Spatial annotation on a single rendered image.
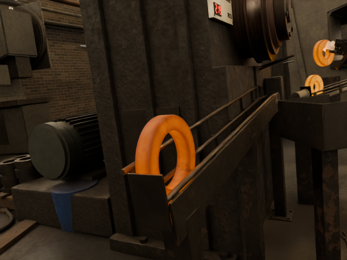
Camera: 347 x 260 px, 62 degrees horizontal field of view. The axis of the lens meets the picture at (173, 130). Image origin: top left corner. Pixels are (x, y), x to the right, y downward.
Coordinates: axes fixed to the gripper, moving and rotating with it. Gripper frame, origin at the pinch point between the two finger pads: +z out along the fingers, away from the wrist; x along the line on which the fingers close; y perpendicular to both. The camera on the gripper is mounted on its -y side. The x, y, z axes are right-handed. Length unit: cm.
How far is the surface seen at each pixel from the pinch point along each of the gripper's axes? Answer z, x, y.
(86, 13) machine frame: 35, 130, 19
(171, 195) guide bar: -78, 142, -9
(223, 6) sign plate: -8, 82, 23
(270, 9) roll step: -12, 59, 22
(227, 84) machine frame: -28, 91, -5
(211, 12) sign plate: -17, 93, 20
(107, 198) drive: 19, 132, -77
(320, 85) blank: -0.1, -3.8, -22.0
